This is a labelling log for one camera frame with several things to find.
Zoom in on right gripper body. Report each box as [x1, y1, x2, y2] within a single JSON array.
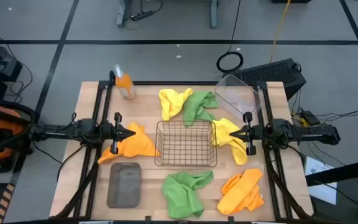
[[243, 111, 269, 156]]

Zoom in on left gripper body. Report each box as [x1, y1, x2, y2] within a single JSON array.
[[99, 112, 123, 156]]

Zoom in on orange microfiber towel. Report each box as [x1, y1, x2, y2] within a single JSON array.
[[97, 121, 161, 165], [216, 168, 265, 216]]

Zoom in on yellow microfiber towel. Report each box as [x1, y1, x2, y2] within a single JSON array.
[[158, 87, 195, 121], [211, 117, 249, 166]]

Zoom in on green microfiber towel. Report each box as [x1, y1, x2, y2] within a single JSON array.
[[161, 169, 214, 220], [182, 90, 219, 128]]

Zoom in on clear plastic bin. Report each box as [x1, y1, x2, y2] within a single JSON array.
[[214, 73, 264, 121]]

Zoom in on orange spray bottle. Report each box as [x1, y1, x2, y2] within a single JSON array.
[[112, 63, 137, 101]]

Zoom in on grey tinted plastic bin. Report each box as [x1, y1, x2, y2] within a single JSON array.
[[106, 162, 142, 209]]

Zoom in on black power adapter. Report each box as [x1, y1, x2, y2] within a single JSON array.
[[300, 109, 321, 126]]

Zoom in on white paper sheet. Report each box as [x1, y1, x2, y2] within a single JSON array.
[[305, 155, 338, 205]]

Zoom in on orange and black vacuum cleaner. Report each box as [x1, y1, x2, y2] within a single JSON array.
[[0, 98, 39, 174]]

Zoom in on black power strip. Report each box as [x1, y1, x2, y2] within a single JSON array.
[[130, 11, 155, 22]]

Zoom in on grey desk leg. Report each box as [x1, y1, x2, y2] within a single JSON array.
[[209, 0, 219, 29], [115, 0, 130, 27]]

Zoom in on black wire basket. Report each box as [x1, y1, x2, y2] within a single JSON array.
[[154, 119, 219, 168]]

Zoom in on black coiled cable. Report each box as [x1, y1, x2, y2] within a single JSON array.
[[216, 0, 244, 74]]

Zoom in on black aluminium table frame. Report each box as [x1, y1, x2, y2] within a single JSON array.
[[51, 70, 315, 223]]

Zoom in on yellow cable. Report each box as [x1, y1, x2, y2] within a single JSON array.
[[269, 0, 291, 63]]

